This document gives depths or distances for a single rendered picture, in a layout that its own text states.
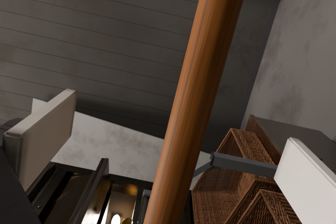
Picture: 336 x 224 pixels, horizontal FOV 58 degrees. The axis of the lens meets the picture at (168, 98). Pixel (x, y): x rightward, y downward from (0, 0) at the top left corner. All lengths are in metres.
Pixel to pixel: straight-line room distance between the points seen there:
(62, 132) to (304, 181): 0.13
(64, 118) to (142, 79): 3.69
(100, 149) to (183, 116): 3.60
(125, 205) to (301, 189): 1.91
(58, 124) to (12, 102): 4.27
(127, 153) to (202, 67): 3.48
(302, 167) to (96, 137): 3.63
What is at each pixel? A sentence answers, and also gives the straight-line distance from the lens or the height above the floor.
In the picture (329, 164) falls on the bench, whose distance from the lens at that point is 1.67.
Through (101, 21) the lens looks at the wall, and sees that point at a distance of 3.84.
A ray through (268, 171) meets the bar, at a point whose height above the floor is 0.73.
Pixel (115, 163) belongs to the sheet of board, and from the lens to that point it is 3.79.
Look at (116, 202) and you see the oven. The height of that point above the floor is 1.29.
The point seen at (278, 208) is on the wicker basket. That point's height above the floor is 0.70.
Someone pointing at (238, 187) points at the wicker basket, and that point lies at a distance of 1.97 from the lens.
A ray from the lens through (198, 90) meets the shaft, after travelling 0.21.
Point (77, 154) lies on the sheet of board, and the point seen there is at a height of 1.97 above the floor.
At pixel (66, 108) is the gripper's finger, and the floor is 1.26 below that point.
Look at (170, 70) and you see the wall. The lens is 3.82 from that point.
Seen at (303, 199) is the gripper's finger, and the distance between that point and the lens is 0.18.
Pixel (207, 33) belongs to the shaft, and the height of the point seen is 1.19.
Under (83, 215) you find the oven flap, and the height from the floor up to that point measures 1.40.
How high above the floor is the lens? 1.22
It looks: 3 degrees down
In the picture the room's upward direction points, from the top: 78 degrees counter-clockwise
